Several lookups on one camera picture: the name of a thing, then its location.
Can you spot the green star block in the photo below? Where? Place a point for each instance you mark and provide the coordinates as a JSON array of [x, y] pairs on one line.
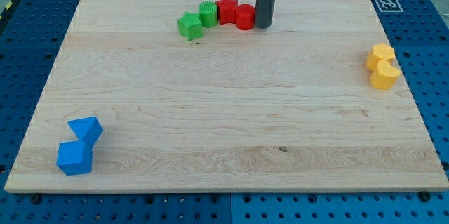
[[190, 26]]

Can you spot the red star block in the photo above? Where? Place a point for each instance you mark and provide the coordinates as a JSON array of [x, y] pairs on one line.
[[227, 11]]

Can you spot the red cylinder block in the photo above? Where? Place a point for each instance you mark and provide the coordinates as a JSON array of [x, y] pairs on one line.
[[245, 16]]

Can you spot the green cylinder block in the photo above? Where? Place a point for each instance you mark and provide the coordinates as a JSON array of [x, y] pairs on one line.
[[208, 13]]

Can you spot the white fiducial marker tag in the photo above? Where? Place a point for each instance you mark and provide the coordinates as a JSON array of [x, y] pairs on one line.
[[389, 6]]

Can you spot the yellow hexagon block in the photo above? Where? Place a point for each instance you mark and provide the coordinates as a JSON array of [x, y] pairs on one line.
[[379, 52]]

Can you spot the light wooden board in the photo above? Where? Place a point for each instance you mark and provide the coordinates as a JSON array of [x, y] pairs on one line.
[[283, 109]]

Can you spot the yellow heart block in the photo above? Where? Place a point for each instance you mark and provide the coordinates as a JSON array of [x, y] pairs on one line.
[[384, 75]]

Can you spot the blue triangle block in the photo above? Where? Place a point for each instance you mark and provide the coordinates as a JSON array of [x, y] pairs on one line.
[[86, 129]]

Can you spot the blue cube block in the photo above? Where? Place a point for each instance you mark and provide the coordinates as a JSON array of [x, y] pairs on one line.
[[74, 157]]

